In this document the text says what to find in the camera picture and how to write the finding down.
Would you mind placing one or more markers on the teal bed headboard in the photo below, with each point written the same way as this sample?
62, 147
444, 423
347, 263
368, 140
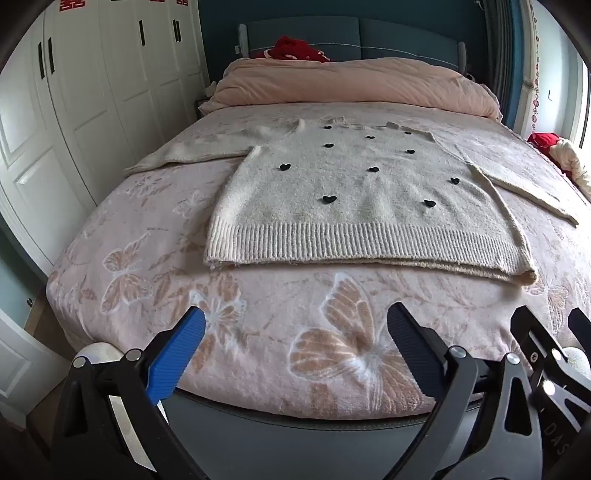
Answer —
406, 41

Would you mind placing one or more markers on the red pillow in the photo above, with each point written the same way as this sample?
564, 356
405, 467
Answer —
295, 48

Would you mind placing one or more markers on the red plush toy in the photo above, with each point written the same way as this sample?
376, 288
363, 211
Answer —
545, 141

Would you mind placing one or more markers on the pink butterfly blanket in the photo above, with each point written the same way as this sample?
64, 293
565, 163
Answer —
277, 323

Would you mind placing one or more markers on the dark curtain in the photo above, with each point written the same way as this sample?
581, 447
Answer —
503, 55

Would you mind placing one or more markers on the red paper cutout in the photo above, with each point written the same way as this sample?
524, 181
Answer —
70, 4

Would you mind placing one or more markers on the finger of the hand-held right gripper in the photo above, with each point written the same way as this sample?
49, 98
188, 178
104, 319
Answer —
535, 337
581, 325

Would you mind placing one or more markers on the white cabinet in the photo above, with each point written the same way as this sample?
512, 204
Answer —
23, 364

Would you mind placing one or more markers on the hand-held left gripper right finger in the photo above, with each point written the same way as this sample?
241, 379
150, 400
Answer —
406, 337

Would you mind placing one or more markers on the cream sweater with black hearts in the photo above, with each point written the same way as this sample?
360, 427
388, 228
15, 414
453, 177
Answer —
346, 207

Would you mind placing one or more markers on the white wardrobe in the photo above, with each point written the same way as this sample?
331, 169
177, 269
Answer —
115, 69

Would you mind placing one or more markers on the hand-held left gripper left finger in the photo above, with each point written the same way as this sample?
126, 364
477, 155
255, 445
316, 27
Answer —
184, 350

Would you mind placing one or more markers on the pink duvet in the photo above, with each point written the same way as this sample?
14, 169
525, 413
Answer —
346, 83

